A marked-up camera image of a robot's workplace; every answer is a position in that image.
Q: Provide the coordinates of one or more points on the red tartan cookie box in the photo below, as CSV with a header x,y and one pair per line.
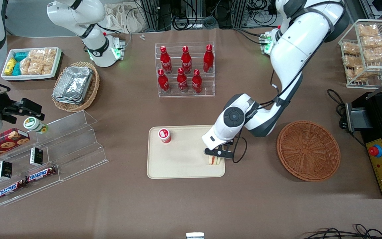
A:
x,y
2,144

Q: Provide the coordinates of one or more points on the teal snack packet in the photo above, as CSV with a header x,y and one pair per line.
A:
x,y
21,55
16,69

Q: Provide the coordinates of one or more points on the clear-wrapped rice cracker pack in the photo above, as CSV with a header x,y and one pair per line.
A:
x,y
360,73
378,53
37,68
368,30
351,61
51,53
49,65
350,48
26,67
36,54
375,41

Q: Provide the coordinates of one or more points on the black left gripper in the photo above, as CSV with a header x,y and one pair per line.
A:
x,y
231,142

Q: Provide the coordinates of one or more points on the cream plastic tray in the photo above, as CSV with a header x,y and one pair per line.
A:
x,y
184,159

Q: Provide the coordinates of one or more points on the stocked clear acrylic stepped shelf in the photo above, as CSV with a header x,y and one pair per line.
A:
x,y
18,179

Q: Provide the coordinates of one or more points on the white rectangular snack bin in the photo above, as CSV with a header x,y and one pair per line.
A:
x,y
56,71

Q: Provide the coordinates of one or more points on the red emergency stop button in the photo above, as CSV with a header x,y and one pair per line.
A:
x,y
375,151

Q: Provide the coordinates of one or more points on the small black snack box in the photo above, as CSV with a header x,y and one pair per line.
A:
x,y
4,169
36,156

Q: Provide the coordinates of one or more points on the triangle sandwich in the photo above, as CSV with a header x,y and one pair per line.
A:
x,y
215,161

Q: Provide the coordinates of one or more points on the brown wicker basket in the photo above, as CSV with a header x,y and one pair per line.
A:
x,y
308,151

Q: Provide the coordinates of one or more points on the red cola bottle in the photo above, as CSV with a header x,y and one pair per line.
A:
x,y
182,80
165,59
208,59
196,81
163,82
186,59

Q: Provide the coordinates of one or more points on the silver foil container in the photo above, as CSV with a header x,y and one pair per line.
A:
x,y
73,81
68,100

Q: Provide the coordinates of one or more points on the Snickers chocolate bar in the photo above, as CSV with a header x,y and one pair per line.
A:
x,y
10,190
41,175

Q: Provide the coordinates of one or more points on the clear acrylic bottle rack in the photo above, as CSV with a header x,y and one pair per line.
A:
x,y
207,89

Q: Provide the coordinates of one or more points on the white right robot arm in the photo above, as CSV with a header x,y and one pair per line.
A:
x,y
75,13

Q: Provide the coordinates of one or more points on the black appliance housing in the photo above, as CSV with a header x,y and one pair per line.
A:
x,y
373,116

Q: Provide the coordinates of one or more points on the white cloth bag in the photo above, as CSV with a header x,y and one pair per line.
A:
x,y
124,16

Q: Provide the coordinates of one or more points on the green sunflower yogurt cup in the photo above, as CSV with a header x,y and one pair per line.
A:
x,y
31,123

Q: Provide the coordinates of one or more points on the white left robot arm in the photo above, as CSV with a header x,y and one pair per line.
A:
x,y
297,43

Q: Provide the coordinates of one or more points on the yellow snack packet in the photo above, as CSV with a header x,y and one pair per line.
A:
x,y
10,66

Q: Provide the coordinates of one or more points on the light wicker basket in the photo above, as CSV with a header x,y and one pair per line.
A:
x,y
91,89

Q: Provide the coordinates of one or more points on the empty clear acrylic stepped shelf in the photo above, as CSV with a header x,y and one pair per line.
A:
x,y
75,146

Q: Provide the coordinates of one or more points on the red-lidded yogurt cup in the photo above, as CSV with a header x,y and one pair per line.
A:
x,y
164,134

